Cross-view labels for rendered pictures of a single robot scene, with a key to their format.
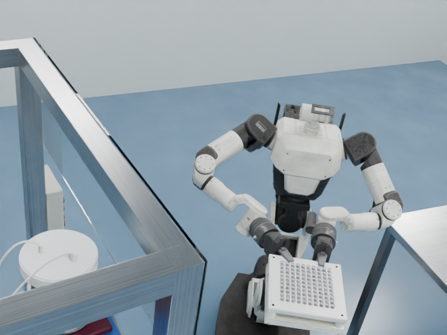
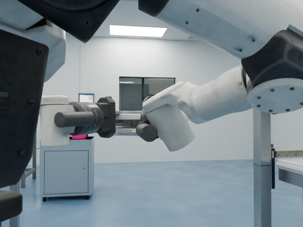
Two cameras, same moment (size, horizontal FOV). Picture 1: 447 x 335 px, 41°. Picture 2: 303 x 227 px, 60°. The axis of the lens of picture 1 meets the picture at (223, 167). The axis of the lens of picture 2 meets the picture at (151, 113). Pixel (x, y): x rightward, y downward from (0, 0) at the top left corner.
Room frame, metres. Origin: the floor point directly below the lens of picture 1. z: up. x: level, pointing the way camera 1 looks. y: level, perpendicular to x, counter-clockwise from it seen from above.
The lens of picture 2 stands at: (2.23, 0.06, 1.03)
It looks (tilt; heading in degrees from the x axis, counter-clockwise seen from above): 1 degrees up; 203
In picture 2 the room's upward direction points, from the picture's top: straight up
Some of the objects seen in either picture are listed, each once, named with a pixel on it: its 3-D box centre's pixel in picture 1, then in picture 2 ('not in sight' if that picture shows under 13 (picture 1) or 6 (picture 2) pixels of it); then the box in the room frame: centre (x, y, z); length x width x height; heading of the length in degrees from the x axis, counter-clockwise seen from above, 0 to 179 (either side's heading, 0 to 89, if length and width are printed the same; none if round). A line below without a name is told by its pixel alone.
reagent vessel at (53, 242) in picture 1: (60, 280); not in sight; (0.86, 0.30, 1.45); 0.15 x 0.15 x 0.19
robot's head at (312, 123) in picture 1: (313, 116); not in sight; (2.02, -0.31, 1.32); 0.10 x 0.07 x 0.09; 91
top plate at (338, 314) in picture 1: (305, 286); (146, 116); (1.39, -0.32, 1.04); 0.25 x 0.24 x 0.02; 91
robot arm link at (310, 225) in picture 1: (320, 228); (66, 122); (1.72, -0.39, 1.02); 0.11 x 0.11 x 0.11; 83
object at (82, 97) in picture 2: not in sight; (86, 115); (-0.82, -2.24, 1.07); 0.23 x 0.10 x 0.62; 122
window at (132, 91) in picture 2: not in sight; (147, 101); (-3.50, -2.49, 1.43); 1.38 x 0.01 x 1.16; 122
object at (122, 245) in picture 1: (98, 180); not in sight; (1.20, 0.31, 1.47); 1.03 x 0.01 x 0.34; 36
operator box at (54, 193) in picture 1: (48, 207); not in sight; (1.65, 0.61, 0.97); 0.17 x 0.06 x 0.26; 36
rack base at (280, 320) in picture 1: (302, 297); (146, 130); (1.39, -0.32, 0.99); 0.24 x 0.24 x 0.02; 1
